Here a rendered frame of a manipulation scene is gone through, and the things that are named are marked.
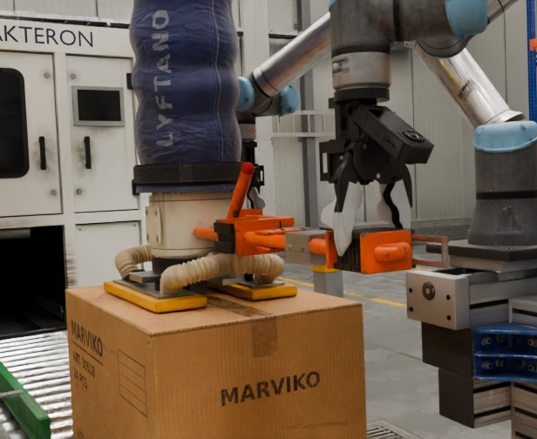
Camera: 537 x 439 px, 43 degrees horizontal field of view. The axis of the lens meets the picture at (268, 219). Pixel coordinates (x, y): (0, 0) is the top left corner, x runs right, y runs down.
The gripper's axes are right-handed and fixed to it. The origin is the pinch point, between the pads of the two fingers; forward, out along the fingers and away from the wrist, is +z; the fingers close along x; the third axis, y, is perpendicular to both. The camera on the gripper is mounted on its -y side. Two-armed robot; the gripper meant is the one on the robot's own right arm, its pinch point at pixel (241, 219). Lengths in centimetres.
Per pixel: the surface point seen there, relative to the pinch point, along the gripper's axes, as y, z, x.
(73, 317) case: 8, 19, -46
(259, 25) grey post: -222, -106, 128
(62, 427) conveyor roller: -26, 54, -43
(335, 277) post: 9.3, 16.6, 22.6
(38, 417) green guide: -7, 44, -52
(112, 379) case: 37, 26, -46
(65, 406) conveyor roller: -44, 54, -38
